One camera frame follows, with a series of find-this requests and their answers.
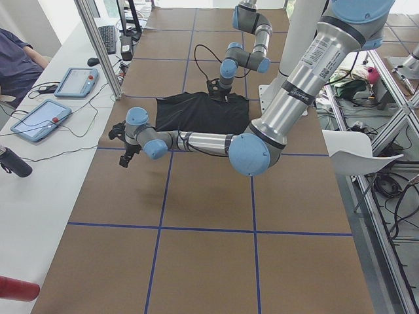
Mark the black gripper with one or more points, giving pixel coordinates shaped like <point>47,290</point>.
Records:
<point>223,92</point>
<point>131,148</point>

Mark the black t-shirt with logo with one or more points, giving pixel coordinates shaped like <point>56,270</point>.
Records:
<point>198,112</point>

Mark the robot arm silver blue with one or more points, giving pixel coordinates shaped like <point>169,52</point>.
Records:
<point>245,18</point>
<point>344,27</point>

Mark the pile of clothes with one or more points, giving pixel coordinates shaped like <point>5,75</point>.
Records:
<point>356,83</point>

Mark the far blue teach pendant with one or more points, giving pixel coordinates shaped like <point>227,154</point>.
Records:
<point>77,83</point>

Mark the blue teach pendant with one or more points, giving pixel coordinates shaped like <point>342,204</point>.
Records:
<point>41,121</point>
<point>77,83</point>

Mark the near blue teach pendant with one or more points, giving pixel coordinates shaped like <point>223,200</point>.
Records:
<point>41,121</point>

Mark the brown paper table mat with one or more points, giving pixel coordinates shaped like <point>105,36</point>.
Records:
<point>188,234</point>

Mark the black computer mouse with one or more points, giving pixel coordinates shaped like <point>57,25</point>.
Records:
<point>92,62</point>

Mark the black power brick box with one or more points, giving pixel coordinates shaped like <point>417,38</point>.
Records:
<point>126,48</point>

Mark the black water bottle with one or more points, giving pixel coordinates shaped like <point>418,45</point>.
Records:
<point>12,163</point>

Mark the black keyboard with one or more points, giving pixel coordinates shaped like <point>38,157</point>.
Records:
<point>108,36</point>

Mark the white plastic chair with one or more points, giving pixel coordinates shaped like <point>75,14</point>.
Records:
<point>351,153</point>

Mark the seated person in navy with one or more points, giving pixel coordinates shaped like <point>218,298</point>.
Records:
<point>21,66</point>

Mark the red cylinder bottle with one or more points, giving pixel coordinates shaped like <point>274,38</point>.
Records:
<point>13,289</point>

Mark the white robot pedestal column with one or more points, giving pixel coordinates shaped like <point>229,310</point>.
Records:
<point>302,31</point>

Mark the aluminium frame post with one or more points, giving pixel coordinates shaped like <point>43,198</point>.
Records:
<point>91,28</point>

